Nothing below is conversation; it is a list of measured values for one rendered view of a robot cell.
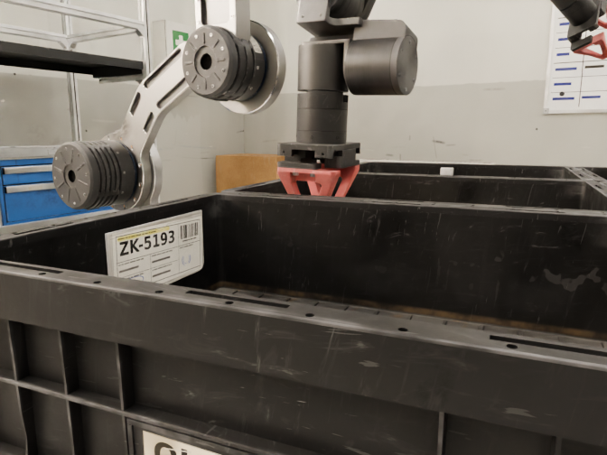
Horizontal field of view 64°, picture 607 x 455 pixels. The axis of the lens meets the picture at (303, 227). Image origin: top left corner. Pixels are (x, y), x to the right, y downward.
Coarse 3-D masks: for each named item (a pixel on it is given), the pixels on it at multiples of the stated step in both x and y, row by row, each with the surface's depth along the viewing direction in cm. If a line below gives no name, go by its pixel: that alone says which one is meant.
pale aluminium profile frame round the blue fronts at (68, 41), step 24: (0, 0) 192; (24, 0) 198; (48, 0) 206; (144, 0) 246; (0, 24) 252; (120, 24) 236; (144, 24) 247; (72, 48) 285; (144, 48) 250; (144, 72) 253; (72, 96) 288; (72, 120) 293; (72, 216) 223
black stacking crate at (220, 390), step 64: (0, 256) 30; (64, 256) 34; (256, 256) 51; (320, 256) 48; (384, 256) 45; (448, 256) 43; (512, 256) 41; (576, 256) 39; (0, 320) 25; (448, 320) 44; (512, 320) 42; (576, 320) 40; (0, 384) 26; (64, 384) 23; (128, 384) 22; (192, 384) 21; (256, 384) 20; (0, 448) 27; (64, 448) 25; (128, 448) 22; (256, 448) 19; (320, 448) 19; (384, 448) 18; (448, 448) 17; (512, 448) 16; (576, 448) 15
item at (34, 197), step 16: (0, 160) 199; (16, 160) 204; (32, 160) 209; (48, 160) 215; (0, 176) 199; (16, 176) 205; (32, 176) 210; (48, 176) 216; (0, 192) 200; (16, 192) 205; (32, 192) 211; (48, 192) 217; (0, 208) 201; (16, 208) 206; (32, 208) 211; (48, 208) 217; (64, 208) 224
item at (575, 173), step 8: (512, 168) 95; (520, 168) 94; (528, 168) 93; (536, 168) 93; (544, 168) 92; (552, 168) 92; (560, 168) 91; (568, 168) 87; (472, 176) 71; (480, 176) 71; (488, 176) 71; (576, 176) 73; (584, 176) 71
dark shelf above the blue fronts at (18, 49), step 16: (0, 48) 194; (16, 48) 200; (32, 48) 205; (48, 48) 210; (0, 64) 235; (16, 64) 242; (32, 64) 249; (48, 64) 256; (64, 64) 262; (80, 64) 262; (96, 64) 262; (112, 64) 237; (128, 64) 245
